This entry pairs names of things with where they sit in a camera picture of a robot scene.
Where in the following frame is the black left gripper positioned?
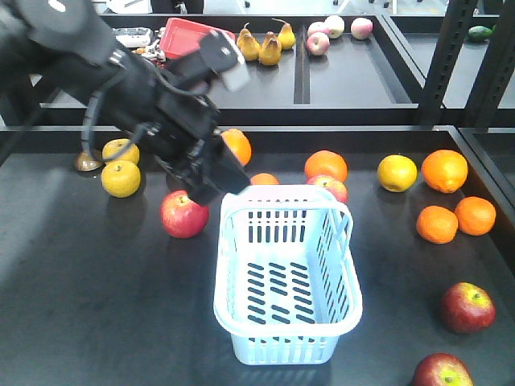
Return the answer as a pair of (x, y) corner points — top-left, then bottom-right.
(138, 92), (250, 205)

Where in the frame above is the light blue plastic basket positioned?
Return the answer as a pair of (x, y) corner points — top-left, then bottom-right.
(213, 185), (363, 365)

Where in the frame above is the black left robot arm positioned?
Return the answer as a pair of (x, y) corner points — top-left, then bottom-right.
(1, 1), (247, 204)

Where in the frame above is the large orange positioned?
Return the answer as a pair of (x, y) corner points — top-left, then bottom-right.
(421, 150), (468, 194)
(221, 128), (253, 166)

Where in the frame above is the small orange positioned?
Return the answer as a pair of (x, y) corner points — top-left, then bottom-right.
(250, 173), (280, 185)
(416, 206), (459, 244)
(454, 196), (496, 236)

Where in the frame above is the orange behind middle apple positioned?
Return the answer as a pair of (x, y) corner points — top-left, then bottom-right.
(304, 150), (348, 183)

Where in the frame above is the yellow apple front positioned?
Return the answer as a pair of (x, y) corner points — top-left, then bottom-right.
(101, 160), (142, 198)

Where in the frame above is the yellow apple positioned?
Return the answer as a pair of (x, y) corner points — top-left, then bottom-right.
(101, 138), (140, 165)
(377, 154), (418, 193)
(101, 160), (142, 198)

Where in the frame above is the yellow apple rear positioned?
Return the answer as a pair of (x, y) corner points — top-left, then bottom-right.
(101, 138), (140, 165)

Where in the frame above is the red plastic tray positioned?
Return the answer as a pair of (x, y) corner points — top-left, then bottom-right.
(159, 18), (236, 60)

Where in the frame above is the white remote device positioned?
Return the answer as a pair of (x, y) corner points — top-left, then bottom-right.
(112, 27), (154, 48)

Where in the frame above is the yellow apple right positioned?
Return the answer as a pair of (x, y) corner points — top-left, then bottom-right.
(377, 154), (418, 193)

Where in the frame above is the small orange right left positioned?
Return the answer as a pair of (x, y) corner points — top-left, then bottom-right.
(416, 206), (459, 244)

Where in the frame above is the large orange right rear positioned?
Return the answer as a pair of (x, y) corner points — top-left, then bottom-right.
(421, 150), (468, 194)

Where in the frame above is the dark red apple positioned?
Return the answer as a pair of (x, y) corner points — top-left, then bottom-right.
(439, 281), (496, 334)

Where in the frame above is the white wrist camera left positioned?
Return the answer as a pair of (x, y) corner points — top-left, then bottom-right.
(200, 30), (250, 92)

